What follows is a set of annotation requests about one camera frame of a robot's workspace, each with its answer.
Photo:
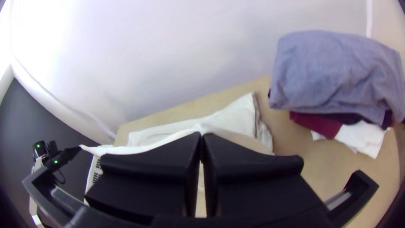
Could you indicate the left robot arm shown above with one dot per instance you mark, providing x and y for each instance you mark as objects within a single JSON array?
[{"x": 39, "y": 149}]

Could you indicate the pile of folded clothes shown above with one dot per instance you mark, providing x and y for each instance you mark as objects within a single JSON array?
[{"x": 332, "y": 69}]

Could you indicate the white laundry basket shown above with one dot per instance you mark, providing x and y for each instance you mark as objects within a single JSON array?
[{"x": 95, "y": 171}]

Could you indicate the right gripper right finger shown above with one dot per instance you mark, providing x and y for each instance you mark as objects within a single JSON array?
[{"x": 253, "y": 183}]

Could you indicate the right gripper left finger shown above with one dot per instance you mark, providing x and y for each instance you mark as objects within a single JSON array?
[{"x": 152, "y": 177}]

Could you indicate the white t-shirt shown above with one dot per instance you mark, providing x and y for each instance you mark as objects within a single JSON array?
[{"x": 234, "y": 117}]

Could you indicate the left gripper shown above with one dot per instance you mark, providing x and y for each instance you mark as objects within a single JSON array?
[{"x": 70, "y": 153}]

